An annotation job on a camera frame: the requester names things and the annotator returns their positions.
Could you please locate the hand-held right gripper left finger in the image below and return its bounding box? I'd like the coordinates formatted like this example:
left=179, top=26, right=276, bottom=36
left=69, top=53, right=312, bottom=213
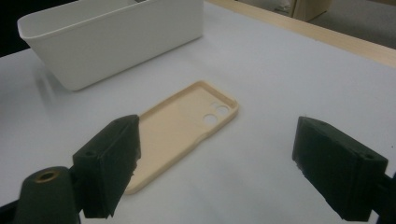
left=72, top=114, right=143, bottom=219

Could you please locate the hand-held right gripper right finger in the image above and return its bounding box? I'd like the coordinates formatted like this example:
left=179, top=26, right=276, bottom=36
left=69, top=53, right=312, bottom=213
left=291, top=116, right=390, bottom=222

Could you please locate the beige phone case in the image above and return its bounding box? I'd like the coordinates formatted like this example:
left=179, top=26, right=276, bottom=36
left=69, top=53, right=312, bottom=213
left=124, top=79, right=240, bottom=196

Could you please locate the white plastic storage box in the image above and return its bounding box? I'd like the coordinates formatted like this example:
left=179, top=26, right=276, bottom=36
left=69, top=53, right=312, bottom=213
left=17, top=0, right=205, bottom=91

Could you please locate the wooden table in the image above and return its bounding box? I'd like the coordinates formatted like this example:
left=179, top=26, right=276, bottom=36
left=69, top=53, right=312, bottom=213
left=205, top=0, right=396, bottom=69

